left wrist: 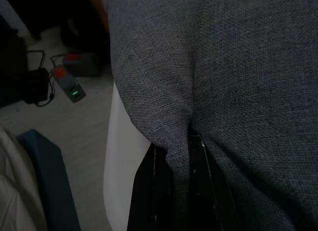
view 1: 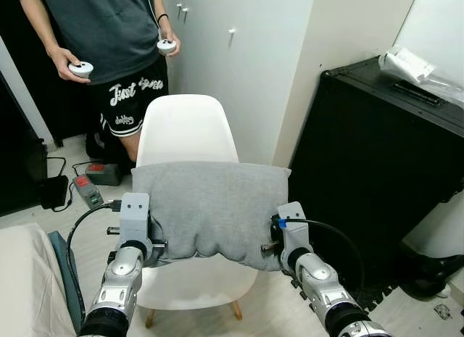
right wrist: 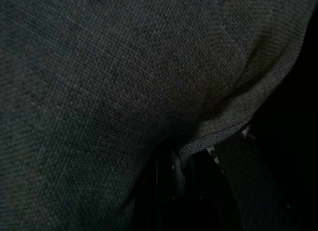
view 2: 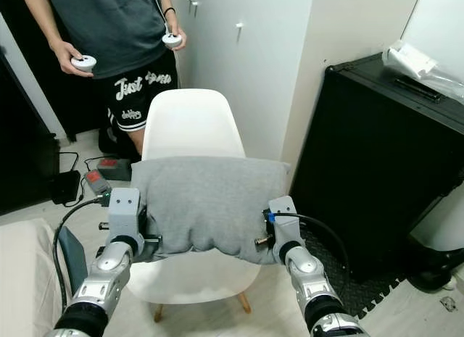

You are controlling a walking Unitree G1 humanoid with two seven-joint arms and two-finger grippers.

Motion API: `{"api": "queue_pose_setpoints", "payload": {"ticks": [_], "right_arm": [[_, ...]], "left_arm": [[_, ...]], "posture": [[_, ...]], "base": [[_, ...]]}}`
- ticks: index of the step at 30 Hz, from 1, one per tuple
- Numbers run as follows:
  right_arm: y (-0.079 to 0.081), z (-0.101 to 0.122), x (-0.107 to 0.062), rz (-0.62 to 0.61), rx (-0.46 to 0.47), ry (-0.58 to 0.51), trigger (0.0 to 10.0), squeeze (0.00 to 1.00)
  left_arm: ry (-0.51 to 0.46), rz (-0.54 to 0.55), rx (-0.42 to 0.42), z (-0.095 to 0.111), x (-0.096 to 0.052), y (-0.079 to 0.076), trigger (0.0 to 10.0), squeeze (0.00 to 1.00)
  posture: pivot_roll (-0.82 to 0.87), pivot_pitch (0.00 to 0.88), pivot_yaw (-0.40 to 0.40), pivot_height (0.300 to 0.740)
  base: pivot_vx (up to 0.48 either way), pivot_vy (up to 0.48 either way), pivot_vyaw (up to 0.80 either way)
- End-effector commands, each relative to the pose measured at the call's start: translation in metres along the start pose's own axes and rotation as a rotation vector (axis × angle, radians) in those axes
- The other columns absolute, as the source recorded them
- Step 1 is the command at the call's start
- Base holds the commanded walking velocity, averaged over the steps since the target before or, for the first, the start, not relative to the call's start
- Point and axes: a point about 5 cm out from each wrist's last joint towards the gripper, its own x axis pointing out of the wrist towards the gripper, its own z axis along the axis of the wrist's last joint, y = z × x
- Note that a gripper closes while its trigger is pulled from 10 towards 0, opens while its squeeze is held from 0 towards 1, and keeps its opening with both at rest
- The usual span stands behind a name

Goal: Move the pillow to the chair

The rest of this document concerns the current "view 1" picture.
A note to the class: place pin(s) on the grey pillow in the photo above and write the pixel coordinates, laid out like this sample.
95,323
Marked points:
210,206

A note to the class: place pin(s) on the white round controller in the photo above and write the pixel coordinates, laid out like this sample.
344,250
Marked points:
82,69
166,46

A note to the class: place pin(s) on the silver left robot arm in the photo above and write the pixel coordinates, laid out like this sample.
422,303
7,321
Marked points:
119,286

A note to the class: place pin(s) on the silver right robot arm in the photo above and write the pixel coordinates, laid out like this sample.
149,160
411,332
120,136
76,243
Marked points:
319,275

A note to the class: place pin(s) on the person's right forearm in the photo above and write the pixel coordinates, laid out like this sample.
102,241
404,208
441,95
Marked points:
36,25

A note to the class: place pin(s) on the person's left forearm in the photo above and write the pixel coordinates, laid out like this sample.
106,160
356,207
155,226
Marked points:
161,11

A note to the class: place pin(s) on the white plastic chair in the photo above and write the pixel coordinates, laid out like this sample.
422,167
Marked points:
185,130

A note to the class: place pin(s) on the person's left hand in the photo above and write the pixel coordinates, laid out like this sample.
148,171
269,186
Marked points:
174,44

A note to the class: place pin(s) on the person's right hand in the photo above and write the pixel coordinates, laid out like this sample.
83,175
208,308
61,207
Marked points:
59,61

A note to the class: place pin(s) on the dark charger with red top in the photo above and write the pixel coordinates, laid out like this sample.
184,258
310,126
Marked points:
105,174

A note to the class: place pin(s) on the black power adapter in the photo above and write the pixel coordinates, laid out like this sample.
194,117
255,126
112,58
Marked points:
54,192

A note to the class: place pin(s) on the black foam floor mat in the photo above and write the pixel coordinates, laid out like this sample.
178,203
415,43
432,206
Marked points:
377,295

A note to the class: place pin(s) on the black cabinet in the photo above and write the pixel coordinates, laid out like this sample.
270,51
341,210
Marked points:
362,156

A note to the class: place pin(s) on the bed with beige sheet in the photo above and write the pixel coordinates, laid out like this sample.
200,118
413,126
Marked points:
25,279

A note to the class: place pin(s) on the white wardrobe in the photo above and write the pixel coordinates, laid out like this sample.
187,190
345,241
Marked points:
254,83

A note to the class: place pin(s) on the black shoe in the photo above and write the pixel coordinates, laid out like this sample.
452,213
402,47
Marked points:
435,272

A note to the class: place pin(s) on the small patterned floor item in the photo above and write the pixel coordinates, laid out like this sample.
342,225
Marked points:
444,311

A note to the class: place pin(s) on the clear bag with white box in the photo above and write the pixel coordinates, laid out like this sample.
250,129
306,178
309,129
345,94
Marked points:
409,65

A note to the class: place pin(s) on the person in grey shirt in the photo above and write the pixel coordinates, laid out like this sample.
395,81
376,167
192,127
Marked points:
101,25

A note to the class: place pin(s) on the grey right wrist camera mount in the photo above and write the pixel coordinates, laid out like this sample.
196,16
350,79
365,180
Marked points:
296,235

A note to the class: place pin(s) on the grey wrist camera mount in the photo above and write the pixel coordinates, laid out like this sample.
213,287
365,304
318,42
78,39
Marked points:
296,235
134,214

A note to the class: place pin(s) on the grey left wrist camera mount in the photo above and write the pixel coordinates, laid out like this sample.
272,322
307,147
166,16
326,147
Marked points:
134,214

